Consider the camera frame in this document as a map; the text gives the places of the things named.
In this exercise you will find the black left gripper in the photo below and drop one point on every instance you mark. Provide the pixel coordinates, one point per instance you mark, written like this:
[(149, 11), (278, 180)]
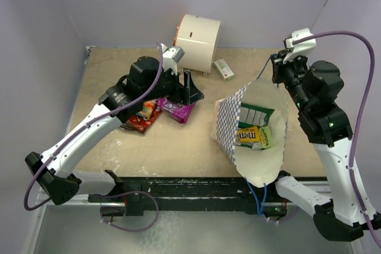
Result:
[(193, 94)]

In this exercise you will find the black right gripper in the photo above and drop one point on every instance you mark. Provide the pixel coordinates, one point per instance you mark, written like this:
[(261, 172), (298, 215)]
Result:
[(279, 66)]

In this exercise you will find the purple Lot 100 gummy bag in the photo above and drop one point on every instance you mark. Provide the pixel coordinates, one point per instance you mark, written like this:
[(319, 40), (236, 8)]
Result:
[(178, 112)]

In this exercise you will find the green snack bag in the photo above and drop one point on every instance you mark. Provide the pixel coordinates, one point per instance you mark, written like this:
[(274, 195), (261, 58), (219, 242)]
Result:
[(253, 116)]

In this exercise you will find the blue checkered paper bag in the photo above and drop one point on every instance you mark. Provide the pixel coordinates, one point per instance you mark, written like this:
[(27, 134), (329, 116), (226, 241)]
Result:
[(259, 168)]

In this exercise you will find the red Doritos chips bag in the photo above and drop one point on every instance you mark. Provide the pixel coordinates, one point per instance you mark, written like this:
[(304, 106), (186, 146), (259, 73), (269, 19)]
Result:
[(139, 124)]

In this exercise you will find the yellow M&M candy bag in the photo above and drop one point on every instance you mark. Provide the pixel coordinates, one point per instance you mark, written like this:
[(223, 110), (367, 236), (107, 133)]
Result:
[(248, 135)]

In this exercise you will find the orange candy bag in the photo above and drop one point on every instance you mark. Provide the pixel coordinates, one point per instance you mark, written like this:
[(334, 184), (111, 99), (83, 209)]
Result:
[(147, 110)]

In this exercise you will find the light green Himalaya candy packet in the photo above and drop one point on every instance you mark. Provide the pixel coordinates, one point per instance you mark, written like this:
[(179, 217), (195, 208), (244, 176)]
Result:
[(266, 138)]

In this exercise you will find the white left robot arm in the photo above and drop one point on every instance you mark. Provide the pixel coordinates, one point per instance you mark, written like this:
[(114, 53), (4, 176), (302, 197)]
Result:
[(55, 169)]

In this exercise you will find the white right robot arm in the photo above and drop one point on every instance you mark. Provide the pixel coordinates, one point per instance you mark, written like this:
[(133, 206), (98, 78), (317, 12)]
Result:
[(339, 217)]

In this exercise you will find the small green white box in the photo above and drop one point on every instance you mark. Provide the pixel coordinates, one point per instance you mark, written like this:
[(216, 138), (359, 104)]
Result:
[(223, 70)]

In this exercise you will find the white round cabinet orange front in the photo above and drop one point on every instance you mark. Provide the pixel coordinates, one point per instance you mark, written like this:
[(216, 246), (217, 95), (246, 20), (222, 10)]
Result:
[(198, 37)]

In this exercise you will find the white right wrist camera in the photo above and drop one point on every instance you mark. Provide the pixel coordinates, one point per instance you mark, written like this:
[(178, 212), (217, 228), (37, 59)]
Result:
[(298, 49)]

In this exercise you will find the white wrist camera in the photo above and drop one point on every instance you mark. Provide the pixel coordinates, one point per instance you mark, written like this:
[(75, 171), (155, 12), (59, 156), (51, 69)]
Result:
[(298, 49), (171, 58)]

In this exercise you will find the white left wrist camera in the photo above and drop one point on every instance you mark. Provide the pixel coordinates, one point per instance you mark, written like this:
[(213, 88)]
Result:
[(171, 58)]

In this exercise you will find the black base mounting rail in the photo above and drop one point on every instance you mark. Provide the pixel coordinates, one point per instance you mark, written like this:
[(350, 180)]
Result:
[(216, 194)]

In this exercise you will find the aluminium frame rail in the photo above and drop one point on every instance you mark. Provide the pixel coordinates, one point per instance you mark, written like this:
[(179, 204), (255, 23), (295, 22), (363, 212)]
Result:
[(75, 200)]

